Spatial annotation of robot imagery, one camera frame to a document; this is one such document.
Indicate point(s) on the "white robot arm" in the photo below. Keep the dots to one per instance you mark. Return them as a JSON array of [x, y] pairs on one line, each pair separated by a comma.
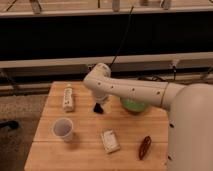
[[190, 114]]

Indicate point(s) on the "white wrapped packet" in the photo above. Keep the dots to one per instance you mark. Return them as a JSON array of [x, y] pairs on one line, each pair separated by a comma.
[[110, 141]]

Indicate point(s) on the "red brown pepper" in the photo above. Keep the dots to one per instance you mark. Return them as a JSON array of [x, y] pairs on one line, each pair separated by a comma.
[[145, 145]]

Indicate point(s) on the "black chair base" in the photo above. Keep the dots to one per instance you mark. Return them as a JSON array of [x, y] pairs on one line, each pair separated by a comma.
[[12, 124]]

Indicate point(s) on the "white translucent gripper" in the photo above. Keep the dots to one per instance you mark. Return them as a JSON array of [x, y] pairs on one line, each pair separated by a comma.
[[104, 102]]

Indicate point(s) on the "green ceramic bowl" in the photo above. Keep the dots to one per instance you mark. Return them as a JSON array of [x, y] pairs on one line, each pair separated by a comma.
[[133, 106]]

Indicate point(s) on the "white power strip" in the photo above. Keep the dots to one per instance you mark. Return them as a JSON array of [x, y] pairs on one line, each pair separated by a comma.
[[68, 101]]

